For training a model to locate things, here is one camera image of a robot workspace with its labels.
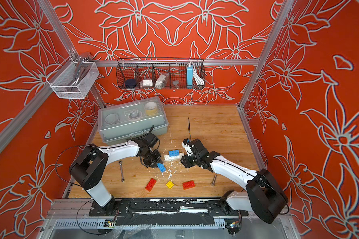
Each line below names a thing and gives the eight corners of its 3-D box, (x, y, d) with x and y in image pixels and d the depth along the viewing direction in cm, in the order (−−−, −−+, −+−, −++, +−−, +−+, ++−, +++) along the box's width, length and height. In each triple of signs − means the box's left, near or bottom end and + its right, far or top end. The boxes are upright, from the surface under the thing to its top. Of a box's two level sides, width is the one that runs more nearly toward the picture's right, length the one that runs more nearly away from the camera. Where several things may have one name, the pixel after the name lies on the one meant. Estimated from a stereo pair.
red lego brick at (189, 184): (183, 190, 80) (183, 189, 78) (182, 184, 82) (182, 183, 80) (195, 187, 81) (195, 185, 79) (193, 181, 83) (193, 179, 81)
